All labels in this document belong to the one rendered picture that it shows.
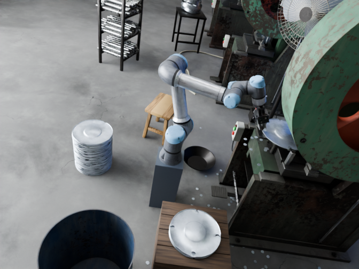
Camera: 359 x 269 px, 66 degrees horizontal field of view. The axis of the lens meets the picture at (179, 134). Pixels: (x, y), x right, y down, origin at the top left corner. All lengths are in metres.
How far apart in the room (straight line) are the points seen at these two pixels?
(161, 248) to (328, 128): 0.99
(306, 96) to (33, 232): 1.75
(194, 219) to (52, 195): 1.07
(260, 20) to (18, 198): 2.46
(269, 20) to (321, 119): 1.80
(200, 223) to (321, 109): 0.91
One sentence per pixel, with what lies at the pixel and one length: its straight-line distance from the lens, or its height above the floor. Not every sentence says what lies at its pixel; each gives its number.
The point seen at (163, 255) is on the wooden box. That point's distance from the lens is 1.55.
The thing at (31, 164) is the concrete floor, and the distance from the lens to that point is 2.46.
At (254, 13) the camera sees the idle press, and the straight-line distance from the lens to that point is 2.79.
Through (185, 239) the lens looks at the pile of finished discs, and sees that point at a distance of 1.59.
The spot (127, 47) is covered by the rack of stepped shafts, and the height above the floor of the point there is 0.26.
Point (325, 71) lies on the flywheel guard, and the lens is 1.05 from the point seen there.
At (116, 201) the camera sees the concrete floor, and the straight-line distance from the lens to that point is 2.13.
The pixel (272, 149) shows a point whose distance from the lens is 1.79.
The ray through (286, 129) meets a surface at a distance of 1.82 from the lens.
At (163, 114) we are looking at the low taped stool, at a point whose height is 0.33.
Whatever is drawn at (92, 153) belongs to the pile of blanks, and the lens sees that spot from 2.12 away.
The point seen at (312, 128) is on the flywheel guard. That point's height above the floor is 1.16.
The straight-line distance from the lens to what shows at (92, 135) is 2.12.
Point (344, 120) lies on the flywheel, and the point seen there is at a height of 1.17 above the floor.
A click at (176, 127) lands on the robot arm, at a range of 1.70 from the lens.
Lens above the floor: 1.73
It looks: 39 degrees down
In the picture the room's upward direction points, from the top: 12 degrees clockwise
